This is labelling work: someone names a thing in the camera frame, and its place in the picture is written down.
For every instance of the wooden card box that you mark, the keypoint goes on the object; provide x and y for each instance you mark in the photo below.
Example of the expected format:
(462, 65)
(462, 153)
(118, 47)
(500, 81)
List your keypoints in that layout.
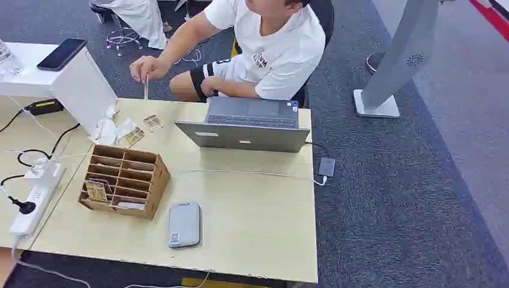
(127, 181)

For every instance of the white card lying flat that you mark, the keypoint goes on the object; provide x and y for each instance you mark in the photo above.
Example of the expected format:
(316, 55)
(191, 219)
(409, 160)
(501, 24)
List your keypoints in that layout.
(129, 206)

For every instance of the clear plastic bottle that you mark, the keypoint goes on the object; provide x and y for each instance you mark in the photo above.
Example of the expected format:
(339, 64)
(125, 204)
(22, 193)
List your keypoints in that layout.
(7, 59)

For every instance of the grey laptop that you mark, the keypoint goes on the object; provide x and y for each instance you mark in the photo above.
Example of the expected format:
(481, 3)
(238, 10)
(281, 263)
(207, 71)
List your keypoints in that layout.
(246, 127)

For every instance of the white power strip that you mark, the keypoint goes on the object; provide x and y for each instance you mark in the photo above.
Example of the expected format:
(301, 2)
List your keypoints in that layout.
(36, 202)

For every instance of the thin card edgewise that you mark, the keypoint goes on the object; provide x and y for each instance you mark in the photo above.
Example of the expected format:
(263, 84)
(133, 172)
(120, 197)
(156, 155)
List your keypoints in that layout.
(146, 86)

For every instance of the white charger plug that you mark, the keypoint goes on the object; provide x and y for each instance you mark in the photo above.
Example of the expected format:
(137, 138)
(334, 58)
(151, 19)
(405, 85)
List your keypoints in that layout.
(36, 170)

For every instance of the chrome stool base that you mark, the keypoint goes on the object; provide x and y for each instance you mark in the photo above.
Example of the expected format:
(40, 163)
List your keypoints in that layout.
(122, 36)

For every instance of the crumpled white plastic wrapper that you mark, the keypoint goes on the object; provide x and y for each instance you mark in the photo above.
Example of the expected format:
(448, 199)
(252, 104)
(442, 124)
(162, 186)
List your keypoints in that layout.
(106, 128)

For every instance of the clear plastic card sleeve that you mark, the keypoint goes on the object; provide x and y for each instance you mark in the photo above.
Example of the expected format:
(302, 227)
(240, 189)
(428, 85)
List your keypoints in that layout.
(152, 122)

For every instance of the black power adapter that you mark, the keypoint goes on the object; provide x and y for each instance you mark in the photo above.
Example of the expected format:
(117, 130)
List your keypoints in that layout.
(45, 107)

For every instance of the grey external drive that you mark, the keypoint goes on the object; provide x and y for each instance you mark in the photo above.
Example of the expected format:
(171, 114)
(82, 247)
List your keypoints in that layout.
(327, 167)

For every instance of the gold card in sleeve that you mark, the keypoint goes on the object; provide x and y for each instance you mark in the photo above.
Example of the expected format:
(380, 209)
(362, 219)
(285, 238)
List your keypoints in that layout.
(130, 137)

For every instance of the black smartphone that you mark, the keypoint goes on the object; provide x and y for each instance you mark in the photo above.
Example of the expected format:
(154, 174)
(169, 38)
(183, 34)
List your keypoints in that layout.
(61, 54)

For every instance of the black plug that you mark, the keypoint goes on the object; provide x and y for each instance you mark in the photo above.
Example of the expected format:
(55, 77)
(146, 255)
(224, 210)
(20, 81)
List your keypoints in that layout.
(24, 206)

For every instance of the white desk divider box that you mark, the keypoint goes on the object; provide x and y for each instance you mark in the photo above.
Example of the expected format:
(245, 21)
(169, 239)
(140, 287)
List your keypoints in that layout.
(71, 79)

